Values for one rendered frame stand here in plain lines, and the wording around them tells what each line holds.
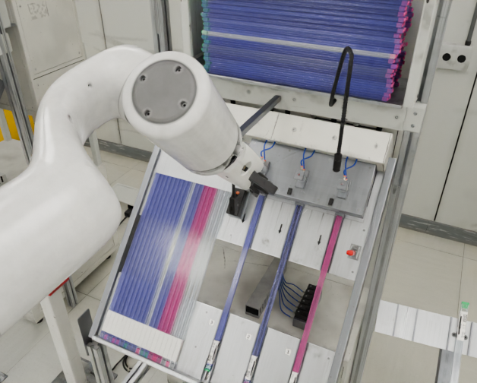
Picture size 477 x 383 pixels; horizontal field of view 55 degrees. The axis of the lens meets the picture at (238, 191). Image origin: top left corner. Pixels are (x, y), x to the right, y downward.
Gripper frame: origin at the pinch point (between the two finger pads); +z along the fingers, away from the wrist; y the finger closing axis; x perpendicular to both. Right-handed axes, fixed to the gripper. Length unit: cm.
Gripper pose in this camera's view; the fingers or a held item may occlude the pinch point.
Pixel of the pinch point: (235, 172)
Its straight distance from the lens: 71.1
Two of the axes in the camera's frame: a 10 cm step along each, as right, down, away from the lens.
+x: -5.4, 8.4, -0.5
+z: 2.0, 1.9, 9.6
